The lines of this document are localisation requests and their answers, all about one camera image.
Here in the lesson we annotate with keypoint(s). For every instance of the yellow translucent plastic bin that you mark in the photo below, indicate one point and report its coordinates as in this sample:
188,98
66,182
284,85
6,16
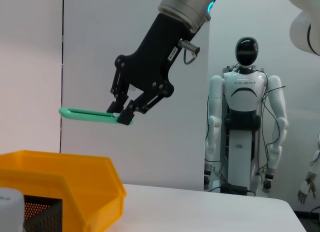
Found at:
75,172

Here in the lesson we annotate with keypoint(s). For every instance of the black mesh pen holder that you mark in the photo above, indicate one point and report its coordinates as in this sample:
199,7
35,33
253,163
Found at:
42,214

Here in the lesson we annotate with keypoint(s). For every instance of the white black humanoid robot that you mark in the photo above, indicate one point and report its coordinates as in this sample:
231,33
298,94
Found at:
243,92

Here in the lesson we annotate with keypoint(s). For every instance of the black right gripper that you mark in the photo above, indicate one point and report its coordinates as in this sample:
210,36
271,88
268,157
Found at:
155,62

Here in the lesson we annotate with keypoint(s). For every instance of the white humanoid robot with hand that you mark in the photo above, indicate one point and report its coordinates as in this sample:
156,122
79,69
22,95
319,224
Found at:
306,189

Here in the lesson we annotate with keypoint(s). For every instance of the black power adapter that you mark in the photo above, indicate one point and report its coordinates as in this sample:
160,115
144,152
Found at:
233,189

